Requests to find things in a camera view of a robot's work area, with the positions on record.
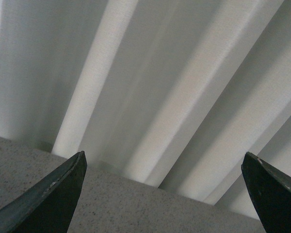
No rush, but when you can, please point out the white pleated curtain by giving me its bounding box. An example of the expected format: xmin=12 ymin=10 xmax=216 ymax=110
xmin=0 ymin=0 xmax=291 ymax=218

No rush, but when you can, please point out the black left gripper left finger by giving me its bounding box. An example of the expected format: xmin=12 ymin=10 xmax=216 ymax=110
xmin=0 ymin=151 xmax=87 ymax=233

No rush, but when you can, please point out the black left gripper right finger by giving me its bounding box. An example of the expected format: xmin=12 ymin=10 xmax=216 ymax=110
xmin=241 ymin=152 xmax=291 ymax=233

